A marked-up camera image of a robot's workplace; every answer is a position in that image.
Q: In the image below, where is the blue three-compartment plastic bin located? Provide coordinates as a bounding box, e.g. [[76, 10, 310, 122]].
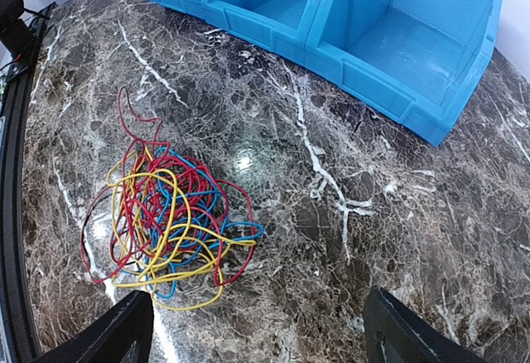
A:
[[149, 0, 503, 146]]

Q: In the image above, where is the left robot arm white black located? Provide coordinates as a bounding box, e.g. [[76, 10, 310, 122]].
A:
[[1, 0, 50, 71]]

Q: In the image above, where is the black curved front rail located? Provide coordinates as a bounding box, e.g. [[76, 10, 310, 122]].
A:
[[1, 2, 57, 362]]

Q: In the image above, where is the yellow cable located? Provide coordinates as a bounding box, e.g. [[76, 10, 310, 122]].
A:
[[105, 147, 258, 312]]

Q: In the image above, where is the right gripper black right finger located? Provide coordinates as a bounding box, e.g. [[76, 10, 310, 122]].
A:
[[363, 286, 484, 363]]

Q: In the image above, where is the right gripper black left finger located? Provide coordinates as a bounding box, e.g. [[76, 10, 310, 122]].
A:
[[35, 291, 154, 363]]

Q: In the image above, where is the blue cable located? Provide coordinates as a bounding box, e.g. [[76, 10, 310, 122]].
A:
[[138, 147, 266, 301]]

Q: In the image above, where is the red cable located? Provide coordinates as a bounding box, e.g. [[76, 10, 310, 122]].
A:
[[79, 86, 257, 288]]

